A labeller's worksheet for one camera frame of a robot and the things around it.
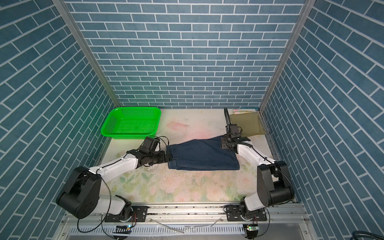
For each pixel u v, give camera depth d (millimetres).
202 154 946
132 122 1118
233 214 737
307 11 728
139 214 724
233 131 720
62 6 695
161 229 706
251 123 1050
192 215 741
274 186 439
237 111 1146
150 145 707
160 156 793
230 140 847
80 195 423
